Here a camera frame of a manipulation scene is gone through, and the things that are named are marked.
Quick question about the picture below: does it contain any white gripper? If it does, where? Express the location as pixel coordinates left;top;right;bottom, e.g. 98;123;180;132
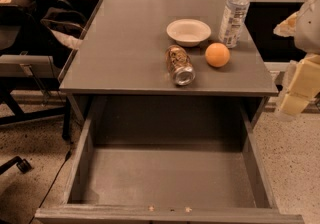
275;54;320;121

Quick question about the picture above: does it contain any orange soda can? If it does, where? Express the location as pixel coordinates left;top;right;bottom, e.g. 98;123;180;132
165;45;195;86

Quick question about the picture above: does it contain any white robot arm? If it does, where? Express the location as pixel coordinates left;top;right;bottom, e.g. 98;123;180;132
273;0;320;121

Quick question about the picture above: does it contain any open grey top drawer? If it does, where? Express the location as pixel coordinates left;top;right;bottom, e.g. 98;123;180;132
35;96;304;224

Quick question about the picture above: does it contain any grey cabinet with top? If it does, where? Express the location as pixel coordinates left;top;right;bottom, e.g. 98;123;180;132
61;0;277;144

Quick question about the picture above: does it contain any orange fruit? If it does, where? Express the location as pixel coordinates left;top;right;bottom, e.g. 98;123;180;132
205;43;230;68

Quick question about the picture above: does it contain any clear plastic water bottle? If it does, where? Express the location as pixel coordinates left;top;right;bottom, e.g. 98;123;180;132
218;0;250;48

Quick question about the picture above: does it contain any white paper bowl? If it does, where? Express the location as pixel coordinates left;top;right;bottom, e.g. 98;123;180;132
166;19;211;48

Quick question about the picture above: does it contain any dark bag with white cloth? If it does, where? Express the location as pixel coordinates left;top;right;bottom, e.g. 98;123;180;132
41;0;87;50

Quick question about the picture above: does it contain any black office chair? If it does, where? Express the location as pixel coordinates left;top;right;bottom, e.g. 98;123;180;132
0;0;73;175

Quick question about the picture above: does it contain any grey bench left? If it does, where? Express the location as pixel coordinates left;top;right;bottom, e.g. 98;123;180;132
0;55;60;78

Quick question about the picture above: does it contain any black floor cable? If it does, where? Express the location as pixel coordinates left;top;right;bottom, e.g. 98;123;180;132
28;147;74;224

